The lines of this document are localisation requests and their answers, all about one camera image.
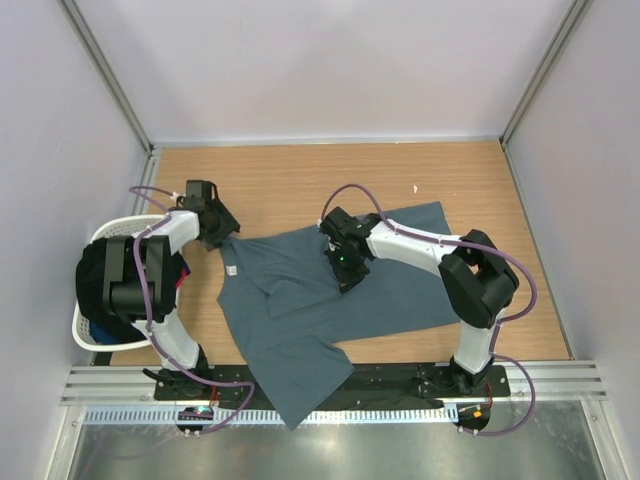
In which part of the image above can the grey-blue t shirt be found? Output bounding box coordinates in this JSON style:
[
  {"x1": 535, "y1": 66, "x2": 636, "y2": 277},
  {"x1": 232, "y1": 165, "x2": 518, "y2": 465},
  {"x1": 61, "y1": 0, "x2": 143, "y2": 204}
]
[{"x1": 218, "y1": 226, "x2": 458, "y2": 429}]

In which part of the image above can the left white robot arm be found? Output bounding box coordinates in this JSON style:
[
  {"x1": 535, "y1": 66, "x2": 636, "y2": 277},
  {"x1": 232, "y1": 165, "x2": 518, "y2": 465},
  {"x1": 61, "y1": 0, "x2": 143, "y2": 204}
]
[{"x1": 102, "y1": 180, "x2": 240, "y2": 400}]

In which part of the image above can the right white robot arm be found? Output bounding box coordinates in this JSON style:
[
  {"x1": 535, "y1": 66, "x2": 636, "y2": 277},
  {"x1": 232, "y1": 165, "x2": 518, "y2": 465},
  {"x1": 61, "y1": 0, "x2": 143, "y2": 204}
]
[{"x1": 319, "y1": 207, "x2": 519, "y2": 396}]

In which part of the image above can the red garment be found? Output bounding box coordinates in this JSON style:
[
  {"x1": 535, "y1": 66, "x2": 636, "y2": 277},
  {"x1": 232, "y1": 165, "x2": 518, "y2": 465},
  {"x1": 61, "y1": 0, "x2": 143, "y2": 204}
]
[{"x1": 175, "y1": 260, "x2": 191, "y2": 290}]

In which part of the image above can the white laundry basket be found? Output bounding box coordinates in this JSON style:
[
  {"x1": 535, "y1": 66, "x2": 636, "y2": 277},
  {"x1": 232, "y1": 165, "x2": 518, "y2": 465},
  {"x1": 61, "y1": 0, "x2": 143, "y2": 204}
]
[{"x1": 71, "y1": 214, "x2": 162, "y2": 353}]

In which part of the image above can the black t shirt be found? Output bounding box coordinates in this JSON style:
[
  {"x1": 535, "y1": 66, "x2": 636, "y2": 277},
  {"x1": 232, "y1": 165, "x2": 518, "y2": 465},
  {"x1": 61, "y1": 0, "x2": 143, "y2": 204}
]
[{"x1": 75, "y1": 236, "x2": 186, "y2": 344}]

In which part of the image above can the blue garment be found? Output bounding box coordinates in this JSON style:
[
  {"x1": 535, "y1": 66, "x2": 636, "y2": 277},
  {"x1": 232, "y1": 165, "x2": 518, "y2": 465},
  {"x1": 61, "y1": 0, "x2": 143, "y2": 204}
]
[{"x1": 89, "y1": 322, "x2": 120, "y2": 345}]

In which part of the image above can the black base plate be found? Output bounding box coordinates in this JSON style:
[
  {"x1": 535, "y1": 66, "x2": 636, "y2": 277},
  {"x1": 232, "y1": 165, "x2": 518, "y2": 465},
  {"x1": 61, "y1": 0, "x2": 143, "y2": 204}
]
[{"x1": 142, "y1": 363, "x2": 511, "y2": 411}]

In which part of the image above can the white slotted cable duct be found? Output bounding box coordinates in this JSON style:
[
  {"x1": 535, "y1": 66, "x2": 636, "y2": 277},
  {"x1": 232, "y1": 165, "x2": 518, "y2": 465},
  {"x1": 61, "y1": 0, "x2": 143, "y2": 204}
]
[{"x1": 83, "y1": 404, "x2": 458, "y2": 427}]

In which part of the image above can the aluminium rail frame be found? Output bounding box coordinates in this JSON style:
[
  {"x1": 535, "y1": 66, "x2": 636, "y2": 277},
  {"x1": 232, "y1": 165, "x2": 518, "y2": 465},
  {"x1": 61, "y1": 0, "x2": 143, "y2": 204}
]
[{"x1": 61, "y1": 360, "x2": 608, "y2": 405}]

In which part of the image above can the left corner aluminium post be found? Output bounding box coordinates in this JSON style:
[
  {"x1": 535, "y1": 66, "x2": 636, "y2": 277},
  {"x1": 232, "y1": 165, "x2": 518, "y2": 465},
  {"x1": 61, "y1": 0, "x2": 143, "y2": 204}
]
[{"x1": 57, "y1": 0, "x2": 153, "y2": 157}]

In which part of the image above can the corner aluminium post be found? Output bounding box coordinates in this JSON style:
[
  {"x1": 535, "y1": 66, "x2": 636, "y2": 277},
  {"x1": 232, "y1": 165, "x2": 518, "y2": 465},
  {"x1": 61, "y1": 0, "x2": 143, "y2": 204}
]
[
  {"x1": 500, "y1": 0, "x2": 593, "y2": 150},
  {"x1": 57, "y1": 0, "x2": 153, "y2": 157}
]

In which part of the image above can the right corner aluminium post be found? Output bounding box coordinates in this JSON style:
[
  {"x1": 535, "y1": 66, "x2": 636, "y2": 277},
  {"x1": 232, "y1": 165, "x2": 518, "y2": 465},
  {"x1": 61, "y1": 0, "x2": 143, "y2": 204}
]
[{"x1": 500, "y1": 0, "x2": 593, "y2": 150}]

